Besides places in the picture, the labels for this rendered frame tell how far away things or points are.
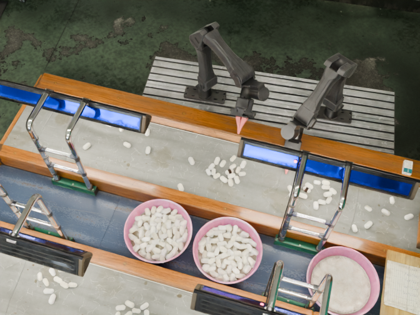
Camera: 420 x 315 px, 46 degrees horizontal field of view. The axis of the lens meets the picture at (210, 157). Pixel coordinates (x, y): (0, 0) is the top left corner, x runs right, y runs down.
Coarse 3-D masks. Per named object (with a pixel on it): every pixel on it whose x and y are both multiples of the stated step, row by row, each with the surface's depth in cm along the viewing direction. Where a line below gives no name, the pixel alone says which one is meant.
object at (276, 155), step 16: (240, 144) 174; (256, 144) 173; (272, 144) 172; (256, 160) 176; (272, 160) 174; (288, 160) 173; (320, 160) 170; (336, 160) 169; (320, 176) 173; (336, 176) 171; (352, 176) 170; (368, 176) 168; (384, 176) 167; (400, 176) 166; (384, 192) 170; (400, 192) 168; (416, 192) 167
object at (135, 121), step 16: (0, 80) 187; (0, 96) 190; (16, 96) 188; (32, 96) 187; (64, 96) 183; (64, 112) 186; (96, 112) 183; (112, 112) 182; (128, 112) 180; (128, 128) 183; (144, 128) 181
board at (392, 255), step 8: (392, 256) 186; (400, 256) 186; (408, 256) 186; (408, 264) 185; (416, 264) 185; (384, 272) 184; (384, 280) 182; (384, 288) 180; (384, 304) 177; (384, 312) 176; (392, 312) 176; (400, 312) 176; (408, 312) 176
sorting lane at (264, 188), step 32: (64, 128) 221; (96, 128) 221; (160, 128) 221; (64, 160) 212; (96, 160) 212; (128, 160) 212; (160, 160) 212; (192, 192) 204; (224, 192) 204; (256, 192) 204; (288, 192) 204; (320, 192) 204; (352, 192) 204; (320, 224) 197; (384, 224) 197; (416, 224) 197
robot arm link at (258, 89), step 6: (234, 78) 198; (252, 78) 200; (240, 84) 198; (246, 84) 198; (252, 84) 196; (258, 84) 194; (252, 90) 196; (258, 90) 193; (264, 90) 195; (252, 96) 197; (258, 96) 194; (264, 96) 196
